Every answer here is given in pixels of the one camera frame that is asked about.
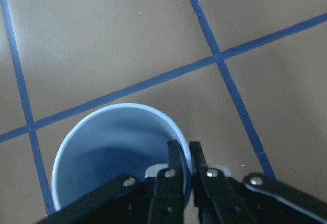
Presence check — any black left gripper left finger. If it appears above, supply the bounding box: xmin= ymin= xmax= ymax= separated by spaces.
xmin=40 ymin=141 xmax=184 ymax=223

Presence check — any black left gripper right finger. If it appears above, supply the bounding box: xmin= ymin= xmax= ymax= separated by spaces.
xmin=189 ymin=142 xmax=326 ymax=223

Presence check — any light blue plastic cup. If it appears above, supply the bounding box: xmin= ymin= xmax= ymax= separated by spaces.
xmin=51 ymin=103 xmax=192 ymax=210

